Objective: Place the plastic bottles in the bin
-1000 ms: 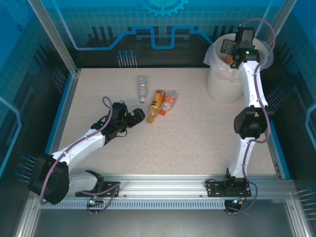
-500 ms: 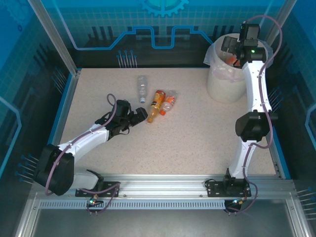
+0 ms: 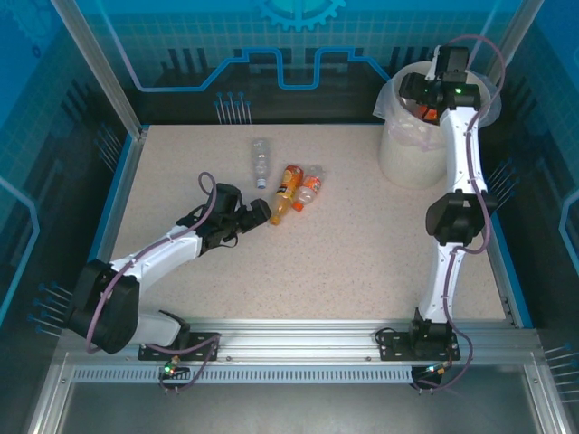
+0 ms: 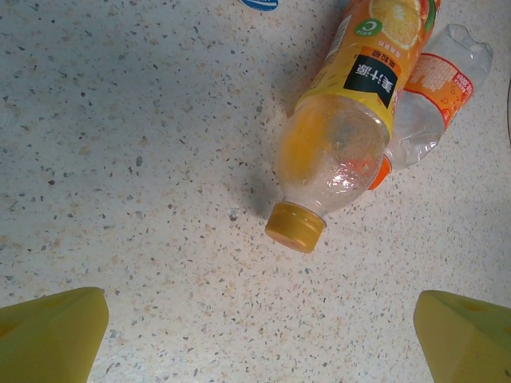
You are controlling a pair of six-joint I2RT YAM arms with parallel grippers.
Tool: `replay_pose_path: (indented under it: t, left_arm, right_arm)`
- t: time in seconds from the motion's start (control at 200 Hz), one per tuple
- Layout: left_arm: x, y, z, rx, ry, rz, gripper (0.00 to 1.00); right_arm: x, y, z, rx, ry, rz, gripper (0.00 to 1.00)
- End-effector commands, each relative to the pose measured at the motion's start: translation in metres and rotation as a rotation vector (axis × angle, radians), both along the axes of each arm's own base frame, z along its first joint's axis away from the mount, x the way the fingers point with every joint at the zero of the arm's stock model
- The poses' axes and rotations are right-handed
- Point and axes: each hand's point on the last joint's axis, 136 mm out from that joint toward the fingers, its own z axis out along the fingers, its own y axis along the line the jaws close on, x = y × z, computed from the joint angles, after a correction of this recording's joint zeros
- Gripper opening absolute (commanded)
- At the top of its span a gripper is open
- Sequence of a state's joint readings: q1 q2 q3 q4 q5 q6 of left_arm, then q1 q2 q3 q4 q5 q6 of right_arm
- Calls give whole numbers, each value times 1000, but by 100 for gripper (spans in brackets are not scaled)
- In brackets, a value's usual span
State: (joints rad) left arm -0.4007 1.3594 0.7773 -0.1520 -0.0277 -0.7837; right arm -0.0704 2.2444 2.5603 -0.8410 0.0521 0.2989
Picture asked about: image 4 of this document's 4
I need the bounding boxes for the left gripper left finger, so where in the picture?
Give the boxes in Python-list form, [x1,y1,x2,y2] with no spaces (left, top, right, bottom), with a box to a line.
[0,286,110,383]

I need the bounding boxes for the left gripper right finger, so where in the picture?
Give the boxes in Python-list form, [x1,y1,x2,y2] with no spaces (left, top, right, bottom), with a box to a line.
[412,290,511,383]

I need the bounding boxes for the yellow orange juice bottle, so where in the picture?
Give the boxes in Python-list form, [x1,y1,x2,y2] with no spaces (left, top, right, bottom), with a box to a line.
[264,0,442,255]

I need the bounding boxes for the orange label orange cap bottle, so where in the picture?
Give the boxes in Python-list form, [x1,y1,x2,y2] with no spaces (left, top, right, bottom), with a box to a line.
[366,22,494,191]

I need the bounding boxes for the crushed clear plastic bottle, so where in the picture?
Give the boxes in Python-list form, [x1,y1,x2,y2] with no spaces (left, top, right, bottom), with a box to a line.
[237,0,283,13]

